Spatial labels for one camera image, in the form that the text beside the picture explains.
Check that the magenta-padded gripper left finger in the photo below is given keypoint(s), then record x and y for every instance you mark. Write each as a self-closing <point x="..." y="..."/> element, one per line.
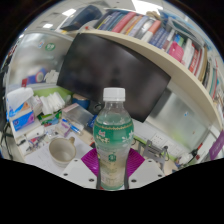
<point x="76" y="171"/>

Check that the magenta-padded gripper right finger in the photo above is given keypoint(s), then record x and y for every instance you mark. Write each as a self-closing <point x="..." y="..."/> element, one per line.
<point x="150" y="171"/>

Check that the green-labelled clear drink bottle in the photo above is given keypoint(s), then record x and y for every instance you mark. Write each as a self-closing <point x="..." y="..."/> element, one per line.
<point x="113" y="140"/>

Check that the grey metal laptop stand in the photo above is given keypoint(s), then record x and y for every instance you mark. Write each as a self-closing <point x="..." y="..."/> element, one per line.
<point x="155" y="153"/>

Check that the cream patterned paper cup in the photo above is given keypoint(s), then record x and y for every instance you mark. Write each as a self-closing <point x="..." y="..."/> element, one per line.
<point x="61" y="151"/>

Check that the handwritten white paper sheet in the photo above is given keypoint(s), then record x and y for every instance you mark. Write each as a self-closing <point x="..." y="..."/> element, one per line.
<point x="38" y="156"/>

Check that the dark wine bottle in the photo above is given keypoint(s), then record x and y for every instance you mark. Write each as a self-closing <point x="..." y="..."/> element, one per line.
<point x="196" y="151"/>

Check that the clear plastic box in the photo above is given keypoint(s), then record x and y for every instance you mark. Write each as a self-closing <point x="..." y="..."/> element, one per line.
<point x="78" y="115"/>

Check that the blue round tin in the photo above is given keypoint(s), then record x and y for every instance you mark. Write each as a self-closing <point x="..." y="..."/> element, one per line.
<point x="80" y="101"/>

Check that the purple hanging sign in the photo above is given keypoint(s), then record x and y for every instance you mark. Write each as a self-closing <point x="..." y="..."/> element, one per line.
<point x="217" y="145"/>

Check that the stack of white napkins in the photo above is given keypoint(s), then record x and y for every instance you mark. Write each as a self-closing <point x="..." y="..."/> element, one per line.
<point x="51" y="103"/>

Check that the blue tissue box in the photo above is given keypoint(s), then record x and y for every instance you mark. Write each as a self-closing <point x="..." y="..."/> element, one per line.
<point x="21" y="115"/>

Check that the black computer monitor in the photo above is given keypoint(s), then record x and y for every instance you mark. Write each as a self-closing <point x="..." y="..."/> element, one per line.
<point x="110" y="73"/>

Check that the wall shelf with books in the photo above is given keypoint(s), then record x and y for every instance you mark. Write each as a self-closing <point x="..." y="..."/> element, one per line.
<point x="173" y="60"/>

